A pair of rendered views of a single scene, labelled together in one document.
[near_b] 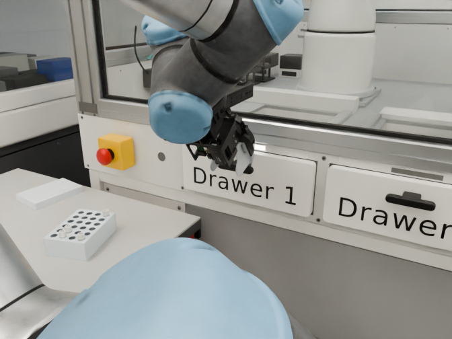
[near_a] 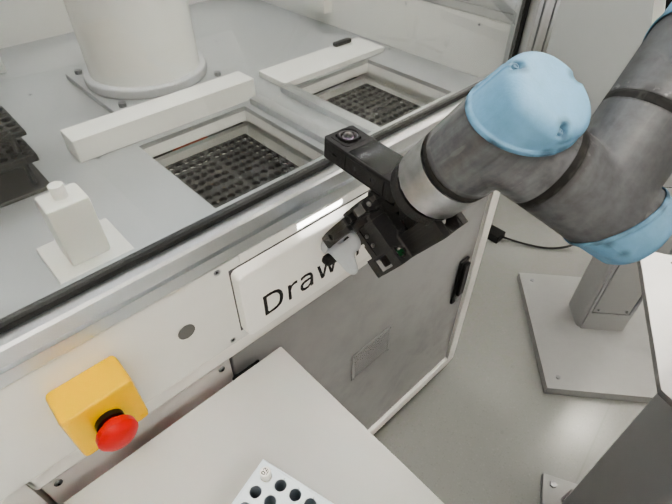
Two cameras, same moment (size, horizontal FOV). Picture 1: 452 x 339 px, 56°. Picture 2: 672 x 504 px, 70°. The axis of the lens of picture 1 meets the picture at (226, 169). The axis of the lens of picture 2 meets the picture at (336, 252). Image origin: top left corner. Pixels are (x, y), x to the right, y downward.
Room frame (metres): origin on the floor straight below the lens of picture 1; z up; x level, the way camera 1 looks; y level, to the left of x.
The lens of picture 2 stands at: (0.63, 0.43, 1.33)
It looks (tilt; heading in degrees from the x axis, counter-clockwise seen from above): 43 degrees down; 288
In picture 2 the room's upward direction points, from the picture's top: straight up
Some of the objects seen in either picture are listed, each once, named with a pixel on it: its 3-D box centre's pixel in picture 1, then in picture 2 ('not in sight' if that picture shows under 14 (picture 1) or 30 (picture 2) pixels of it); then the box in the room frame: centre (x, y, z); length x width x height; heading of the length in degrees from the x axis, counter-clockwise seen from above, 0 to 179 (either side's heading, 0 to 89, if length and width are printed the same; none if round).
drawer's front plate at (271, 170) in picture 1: (243, 175); (325, 252); (0.79, -0.04, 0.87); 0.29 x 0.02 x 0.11; 61
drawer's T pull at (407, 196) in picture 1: (410, 199); not in sight; (0.62, -0.30, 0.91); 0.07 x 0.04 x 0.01; 61
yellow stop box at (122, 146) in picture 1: (115, 151); (101, 407); (0.94, 0.26, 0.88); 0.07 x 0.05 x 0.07; 61
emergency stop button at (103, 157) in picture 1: (105, 156); (115, 429); (0.91, 0.28, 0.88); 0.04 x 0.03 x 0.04; 61
